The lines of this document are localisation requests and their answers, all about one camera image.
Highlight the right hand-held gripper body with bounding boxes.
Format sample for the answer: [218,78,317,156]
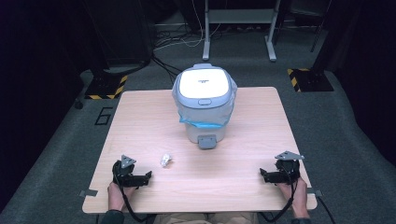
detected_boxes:
[274,150,305,185]

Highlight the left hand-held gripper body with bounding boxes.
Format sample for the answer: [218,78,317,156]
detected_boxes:
[111,154,142,189]

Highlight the white paper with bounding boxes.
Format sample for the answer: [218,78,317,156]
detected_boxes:
[160,152,173,168]

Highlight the white pedal trash can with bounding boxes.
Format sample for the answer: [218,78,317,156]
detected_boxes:
[171,63,238,150]

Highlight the person's left hand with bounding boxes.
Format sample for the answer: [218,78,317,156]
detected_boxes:
[106,181,138,213]

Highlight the person's right hand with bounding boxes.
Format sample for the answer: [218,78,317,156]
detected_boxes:
[276,176,311,219]

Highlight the person's legs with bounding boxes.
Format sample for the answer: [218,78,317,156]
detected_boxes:
[153,212,260,224]

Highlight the black equipment stand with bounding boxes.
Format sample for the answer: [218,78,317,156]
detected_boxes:
[82,0,154,77]

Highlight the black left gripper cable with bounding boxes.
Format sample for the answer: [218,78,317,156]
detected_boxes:
[112,161,149,223]

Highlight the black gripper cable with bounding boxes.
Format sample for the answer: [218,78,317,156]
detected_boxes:
[112,161,149,223]
[260,169,301,223]

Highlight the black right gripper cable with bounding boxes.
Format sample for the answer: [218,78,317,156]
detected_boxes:
[260,169,301,223]

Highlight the grey table edge bracket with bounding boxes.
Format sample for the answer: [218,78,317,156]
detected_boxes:
[305,187,324,198]
[78,189,99,199]

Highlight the black cable at table edge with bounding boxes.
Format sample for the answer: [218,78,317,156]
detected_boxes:
[315,195,337,224]

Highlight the black yellow striped base plate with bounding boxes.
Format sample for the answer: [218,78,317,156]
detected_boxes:
[84,74,129,101]
[286,67,335,93]

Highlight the bundle of floor cables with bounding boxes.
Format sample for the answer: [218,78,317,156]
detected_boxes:
[151,0,225,86]

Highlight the black upright post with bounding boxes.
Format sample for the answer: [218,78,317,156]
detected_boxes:
[311,0,354,73]

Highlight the white metal stand frame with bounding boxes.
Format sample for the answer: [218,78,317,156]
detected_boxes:
[201,0,283,63]

